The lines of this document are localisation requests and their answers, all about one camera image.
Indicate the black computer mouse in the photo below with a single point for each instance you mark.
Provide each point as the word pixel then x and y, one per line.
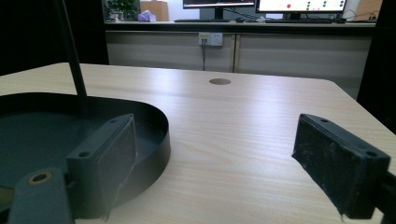
pixel 239 20
pixel 341 20

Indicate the black keyboard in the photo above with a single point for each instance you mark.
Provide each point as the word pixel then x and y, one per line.
pixel 299 21
pixel 201 20

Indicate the white-screen computer monitor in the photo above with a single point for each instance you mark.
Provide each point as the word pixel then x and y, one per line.
pixel 300 5

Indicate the white wall socket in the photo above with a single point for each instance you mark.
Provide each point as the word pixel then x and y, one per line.
pixel 214 39

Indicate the purple crumpled bag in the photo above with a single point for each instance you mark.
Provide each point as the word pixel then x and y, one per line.
pixel 146 16

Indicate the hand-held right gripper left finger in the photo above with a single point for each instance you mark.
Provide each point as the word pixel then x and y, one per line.
pixel 102 161

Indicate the brown cardboard box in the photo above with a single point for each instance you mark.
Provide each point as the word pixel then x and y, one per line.
pixel 158 9
pixel 369 9

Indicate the green potted plant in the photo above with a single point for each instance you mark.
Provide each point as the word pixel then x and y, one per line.
pixel 123 7

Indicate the long office desk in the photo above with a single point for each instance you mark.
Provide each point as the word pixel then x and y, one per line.
pixel 280 53

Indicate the black round tray with pole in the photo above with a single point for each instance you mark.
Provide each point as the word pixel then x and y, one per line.
pixel 37 140

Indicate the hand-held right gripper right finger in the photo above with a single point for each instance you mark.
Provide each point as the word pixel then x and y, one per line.
pixel 336 161

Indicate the dark-screen computer monitor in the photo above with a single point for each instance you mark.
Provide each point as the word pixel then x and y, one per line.
pixel 218 3

